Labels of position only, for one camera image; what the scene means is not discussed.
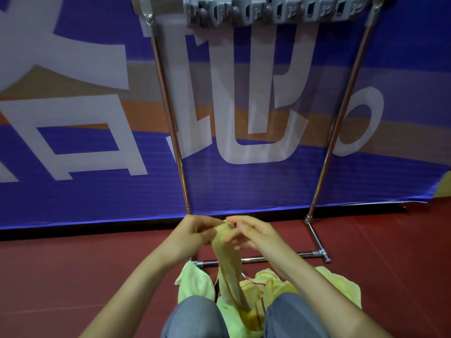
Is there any person's right forearm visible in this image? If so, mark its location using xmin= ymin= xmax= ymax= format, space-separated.
xmin=276 ymin=251 xmax=395 ymax=338

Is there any bright yellow towel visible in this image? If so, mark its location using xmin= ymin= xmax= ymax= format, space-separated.
xmin=217 ymin=268 xmax=300 ymax=338

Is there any pale yellow-green towel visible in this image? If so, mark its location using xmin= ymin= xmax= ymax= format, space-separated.
xmin=314 ymin=265 xmax=363 ymax=310

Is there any chrome metal rack frame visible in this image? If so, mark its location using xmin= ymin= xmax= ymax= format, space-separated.
xmin=132 ymin=0 xmax=397 ymax=268

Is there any pale yellow striped towel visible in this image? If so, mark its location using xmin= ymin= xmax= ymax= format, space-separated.
xmin=210 ymin=220 xmax=265 ymax=332

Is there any grey clip hook bar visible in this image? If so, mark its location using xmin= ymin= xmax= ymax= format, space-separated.
xmin=185 ymin=0 xmax=371 ymax=27

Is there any person's right hand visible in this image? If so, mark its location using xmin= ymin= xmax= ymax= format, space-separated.
xmin=224 ymin=215 xmax=294 ymax=270

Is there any person's left forearm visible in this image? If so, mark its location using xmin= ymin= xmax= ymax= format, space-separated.
xmin=79 ymin=239 xmax=193 ymax=338

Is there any blue printed banner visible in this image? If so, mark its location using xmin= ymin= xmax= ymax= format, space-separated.
xmin=0 ymin=0 xmax=451 ymax=231

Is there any person's left hand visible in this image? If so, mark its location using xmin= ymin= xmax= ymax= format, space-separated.
xmin=164 ymin=214 xmax=226 ymax=267

